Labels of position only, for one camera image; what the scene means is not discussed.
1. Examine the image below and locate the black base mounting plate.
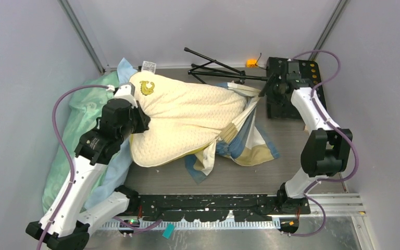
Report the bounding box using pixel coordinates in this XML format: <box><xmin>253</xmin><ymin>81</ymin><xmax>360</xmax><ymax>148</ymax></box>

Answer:
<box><xmin>126</xmin><ymin>194</ymin><xmax>310</xmax><ymax>222</ymax></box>

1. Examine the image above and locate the blue beige checkered pillow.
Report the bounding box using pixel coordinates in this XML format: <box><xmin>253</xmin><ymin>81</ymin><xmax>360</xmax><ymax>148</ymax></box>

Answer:
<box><xmin>183</xmin><ymin>82</ymin><xmax>280</xmax><ymax>184</ymax></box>

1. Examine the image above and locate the aluminium slotted rail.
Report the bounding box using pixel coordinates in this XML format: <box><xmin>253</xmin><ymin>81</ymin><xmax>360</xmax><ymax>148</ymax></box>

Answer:
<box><xmin>102</xmin><ymin>193</ymin><xmax>366</xmax><ymax>231</ymax></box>

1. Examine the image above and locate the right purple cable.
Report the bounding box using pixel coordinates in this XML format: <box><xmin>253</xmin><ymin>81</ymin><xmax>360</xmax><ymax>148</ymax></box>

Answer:
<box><xmin>282</xmin><ymin>49</ymin><xmax>360</xmax><ymax>238</ymax></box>

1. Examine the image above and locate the orange small block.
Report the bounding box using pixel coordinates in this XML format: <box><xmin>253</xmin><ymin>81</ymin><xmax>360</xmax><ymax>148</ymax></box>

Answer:
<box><xmin>245</xmin><ymin>59</ymin><xmax>258</xmax><ymax>68</ymax></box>

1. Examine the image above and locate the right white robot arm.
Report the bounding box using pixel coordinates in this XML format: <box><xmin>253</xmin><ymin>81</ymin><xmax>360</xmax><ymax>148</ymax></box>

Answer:
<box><xmin>261</xmin><ymin>59</ymin><xmax>353</xmax><ymax>214</ymax></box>

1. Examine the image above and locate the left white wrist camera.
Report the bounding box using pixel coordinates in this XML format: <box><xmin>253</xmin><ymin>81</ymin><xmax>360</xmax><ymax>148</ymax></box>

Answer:
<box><xmin>107</xmin><ymin>82</ymin><xmax>139</xmax><ymax>108</ymax></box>

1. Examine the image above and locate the black perforated board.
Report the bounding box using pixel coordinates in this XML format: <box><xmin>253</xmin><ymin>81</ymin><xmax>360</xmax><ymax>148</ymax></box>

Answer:
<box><xmin>266</xmin><ymin>57</ymin><xmax>321</xmax><ymax>120</ymax></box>

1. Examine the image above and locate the light blue pillow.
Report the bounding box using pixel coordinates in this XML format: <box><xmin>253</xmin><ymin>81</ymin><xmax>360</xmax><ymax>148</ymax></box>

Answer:
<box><xmin>83</xmin><ymin>58</ymin><xmax>137</xmax><ymax>210</ymax></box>

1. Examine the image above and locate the black folding tripod stand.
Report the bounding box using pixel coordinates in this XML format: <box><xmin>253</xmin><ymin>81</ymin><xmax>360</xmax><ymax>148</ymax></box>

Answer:
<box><xmin>184</xmin><ymin>47</ymin><xmax>268</xmax><ymax>84</ymax></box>

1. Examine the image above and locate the teal tape piece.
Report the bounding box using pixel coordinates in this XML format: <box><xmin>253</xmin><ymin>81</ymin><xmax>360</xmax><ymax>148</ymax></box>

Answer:
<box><xmin>162</xmin><ymin>223</ymin><xmax>175</xmax><ymax>239</ymax></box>

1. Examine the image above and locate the white quilted pillow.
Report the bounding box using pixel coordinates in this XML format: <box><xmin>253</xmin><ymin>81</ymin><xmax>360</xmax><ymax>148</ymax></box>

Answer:
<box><xmin>129</xmin><ymin>71</ymin><xmax>246</xmax><ymax>167</ymax></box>

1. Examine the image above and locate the green patterned pillow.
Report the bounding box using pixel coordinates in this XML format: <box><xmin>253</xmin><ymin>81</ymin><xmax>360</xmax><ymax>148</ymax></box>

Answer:
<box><xmin>42</xmin><ymin>72</ymin><xmax>119</xmax><ymax>212</ymax></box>

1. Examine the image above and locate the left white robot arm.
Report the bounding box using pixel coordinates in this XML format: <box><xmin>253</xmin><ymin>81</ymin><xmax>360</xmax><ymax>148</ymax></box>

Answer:
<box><xmin>26</xmin><ymin>98</ymin><xmax>151</xmax><ymax>249</ymax></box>

